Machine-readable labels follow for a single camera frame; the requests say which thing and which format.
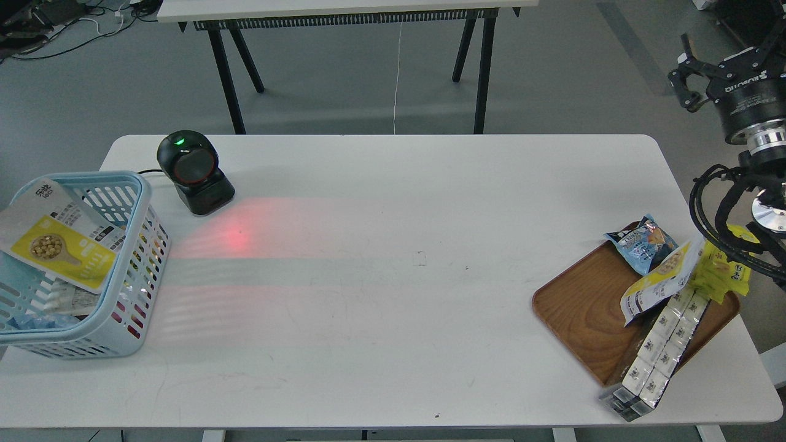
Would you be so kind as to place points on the white snack packet in basket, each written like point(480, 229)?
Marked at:
point(66, 298)

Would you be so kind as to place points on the light blue plastic basket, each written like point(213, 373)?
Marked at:
point(119, 323)

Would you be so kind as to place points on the black barcode scanner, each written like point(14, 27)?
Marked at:
point(190, 160)

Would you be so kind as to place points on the blue snack bag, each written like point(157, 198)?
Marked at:
point(645, 246)

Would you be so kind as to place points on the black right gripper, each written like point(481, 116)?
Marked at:
point(752, 101)

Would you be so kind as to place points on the background white table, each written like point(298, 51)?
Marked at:
point(213, 17)

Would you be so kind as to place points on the yellow snack pack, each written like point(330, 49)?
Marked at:
point(715, 275)

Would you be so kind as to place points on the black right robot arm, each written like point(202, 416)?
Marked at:
point(740, 209)

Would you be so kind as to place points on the yellow white snack pouch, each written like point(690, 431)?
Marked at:
point(55, 231)
point(666, 280)

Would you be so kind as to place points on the white boxed snack multipack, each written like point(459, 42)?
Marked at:
point(648, 364)

